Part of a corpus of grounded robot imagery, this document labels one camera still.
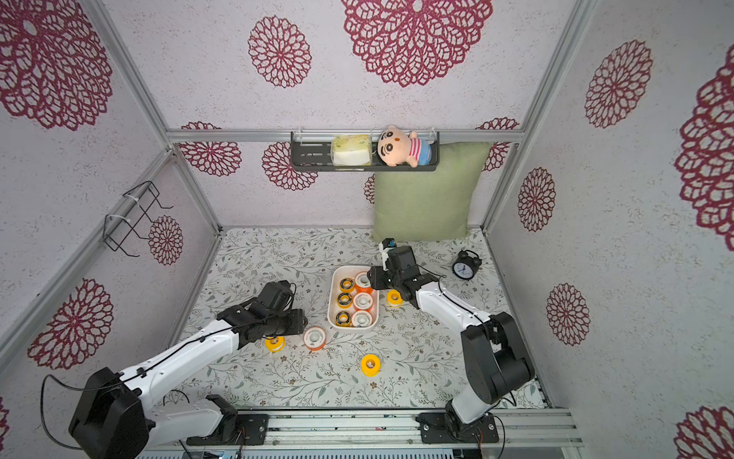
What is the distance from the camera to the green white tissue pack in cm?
91

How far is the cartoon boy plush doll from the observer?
0.87 meters

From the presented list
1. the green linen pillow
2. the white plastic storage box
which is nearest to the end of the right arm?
the white plastic storage box

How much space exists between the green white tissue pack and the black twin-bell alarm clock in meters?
0.47

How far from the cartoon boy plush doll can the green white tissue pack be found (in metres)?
0.05

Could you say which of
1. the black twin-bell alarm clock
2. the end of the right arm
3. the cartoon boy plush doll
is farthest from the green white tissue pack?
the black twin-bell alarm clock

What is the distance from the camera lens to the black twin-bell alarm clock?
102 cm

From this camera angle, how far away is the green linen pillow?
37.9 inches
